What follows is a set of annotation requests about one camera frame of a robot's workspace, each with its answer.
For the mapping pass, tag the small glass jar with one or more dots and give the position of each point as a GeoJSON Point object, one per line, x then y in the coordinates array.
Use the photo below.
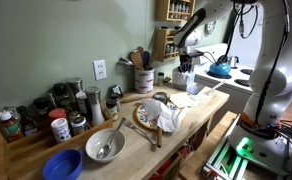
{"type": "Point", "coordinates": [160, 80]}

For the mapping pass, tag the flat white paper towel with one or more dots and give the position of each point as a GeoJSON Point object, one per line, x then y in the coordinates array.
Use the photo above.
{"type": "Point", "coordinates": [182, 100]}

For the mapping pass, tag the white printed spice jar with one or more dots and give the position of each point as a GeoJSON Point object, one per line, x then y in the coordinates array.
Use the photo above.
{"type": "Point", "coordinates": [61, 130]}

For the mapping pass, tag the blue plastic bowl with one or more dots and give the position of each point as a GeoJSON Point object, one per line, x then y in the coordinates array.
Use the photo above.
{"type": "Point", "coordinates": [62, 165]}

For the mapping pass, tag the crumpled white paper towel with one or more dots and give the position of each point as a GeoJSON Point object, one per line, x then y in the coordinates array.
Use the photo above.
{"type": "Point", "coordinates": [164, 115]}

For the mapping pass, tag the wooden cooking spatula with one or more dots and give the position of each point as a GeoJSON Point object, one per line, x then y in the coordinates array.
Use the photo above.
{"type": "Point", "coordinates": [137, 60]}

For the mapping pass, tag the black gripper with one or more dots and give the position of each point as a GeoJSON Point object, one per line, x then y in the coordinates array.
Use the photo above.
{"type": "Point", "coordinates": [186, 60]}

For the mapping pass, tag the red lid jar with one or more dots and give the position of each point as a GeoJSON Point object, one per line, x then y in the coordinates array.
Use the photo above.
{"type": "Point", "coordinates": [57, 114]}

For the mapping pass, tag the steel stovetop pot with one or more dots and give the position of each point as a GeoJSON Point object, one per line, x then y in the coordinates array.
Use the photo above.
{"type": "Point", "coordinates": [233, 62]}

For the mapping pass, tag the clear glass jar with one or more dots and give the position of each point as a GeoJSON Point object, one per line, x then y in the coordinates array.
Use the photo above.
{"type": "Point", "coordinates": [78, 126]}

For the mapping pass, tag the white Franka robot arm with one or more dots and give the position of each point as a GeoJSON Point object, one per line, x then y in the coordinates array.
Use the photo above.
{"type": "Point", "coordinates": [279, 76]}

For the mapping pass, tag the wooden condiment tray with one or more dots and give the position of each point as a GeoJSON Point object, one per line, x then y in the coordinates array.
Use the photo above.
{"type": "Point", "coordinates": [36, 150]}

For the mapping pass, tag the dark sauce bottle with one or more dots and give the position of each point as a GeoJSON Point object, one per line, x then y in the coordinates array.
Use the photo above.
{"type": "Point", "coordinates": [26, 121]}

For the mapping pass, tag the small metal strainer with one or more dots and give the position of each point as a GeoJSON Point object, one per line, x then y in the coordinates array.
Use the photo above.
{"type": "Point", "coordinates": [160, 97]}

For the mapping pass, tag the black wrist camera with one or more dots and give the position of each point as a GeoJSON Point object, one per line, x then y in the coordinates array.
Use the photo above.
{"type": "Point", "coordinates": [195, 55]}

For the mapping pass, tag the white ceramic bowl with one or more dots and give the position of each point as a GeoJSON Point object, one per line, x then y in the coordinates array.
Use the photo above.
{"type": "Point", "coordinates": [117, 143]}

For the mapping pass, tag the metal spoon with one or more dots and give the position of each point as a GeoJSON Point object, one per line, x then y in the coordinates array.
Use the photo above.
{"type": "Point", "coordinates": [104, 150]}

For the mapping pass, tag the red sauce jar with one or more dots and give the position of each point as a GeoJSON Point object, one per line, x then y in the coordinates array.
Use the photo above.
{"type": "Point", "coordinates": [10, 128]}

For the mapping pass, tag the wooden spice rack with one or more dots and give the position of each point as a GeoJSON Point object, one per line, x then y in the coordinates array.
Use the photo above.
{"type": "Point", "coordinates": [162, 10]}
{"type": "Point", "coordinates": [160, 45]}

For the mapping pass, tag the white plastic spatula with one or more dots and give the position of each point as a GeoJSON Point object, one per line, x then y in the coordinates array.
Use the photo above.
{"type": "Point", "coordinates": [207, 90]}

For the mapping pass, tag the white stove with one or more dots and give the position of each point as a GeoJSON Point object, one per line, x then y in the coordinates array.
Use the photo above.
{"type": "Point", "coordinates": [226, 88]}

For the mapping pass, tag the white utensil crock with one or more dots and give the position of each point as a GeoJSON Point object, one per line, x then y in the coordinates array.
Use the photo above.
{"type": "Point", "coordinates": [144, 81]}

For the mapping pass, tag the colourful patterned plate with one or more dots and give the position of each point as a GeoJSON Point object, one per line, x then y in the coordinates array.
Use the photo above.
{"type": "Point", "coordinates": [142, 116]}

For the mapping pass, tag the blue kettle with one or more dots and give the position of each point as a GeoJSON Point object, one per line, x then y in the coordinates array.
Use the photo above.
{"type": "Point", "coordinates": [219, 69]}

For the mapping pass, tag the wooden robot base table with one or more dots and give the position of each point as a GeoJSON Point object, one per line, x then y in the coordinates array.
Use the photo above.
{"type": "Point", "coordinates": [206, 146]}

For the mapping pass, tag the metal fork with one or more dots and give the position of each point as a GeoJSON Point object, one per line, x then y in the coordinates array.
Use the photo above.
{"type": "Point", "coordinates": [141, 131]}

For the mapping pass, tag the white wall outlet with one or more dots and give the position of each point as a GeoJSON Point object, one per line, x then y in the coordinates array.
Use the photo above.
{"type": "Point", "coordinates": [100, 70]}

